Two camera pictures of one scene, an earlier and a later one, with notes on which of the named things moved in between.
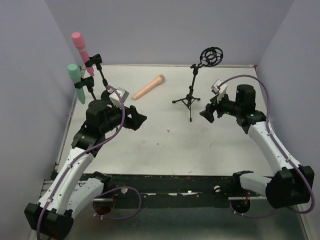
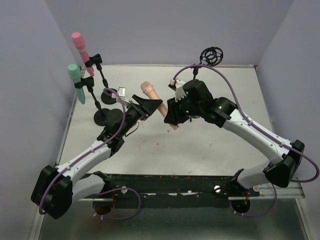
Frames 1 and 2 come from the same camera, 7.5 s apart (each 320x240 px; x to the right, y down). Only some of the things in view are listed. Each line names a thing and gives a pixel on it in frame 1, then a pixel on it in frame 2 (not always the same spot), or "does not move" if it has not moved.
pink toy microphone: [79, 41] does not move
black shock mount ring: [211, 56] does not move
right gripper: [213, 108] → [173, 110]
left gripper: [131, 117] → [137, 110]
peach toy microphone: [159, 79] → [150, 93]
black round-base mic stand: [96, 59] does not move
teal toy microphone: [75, 72] does not move
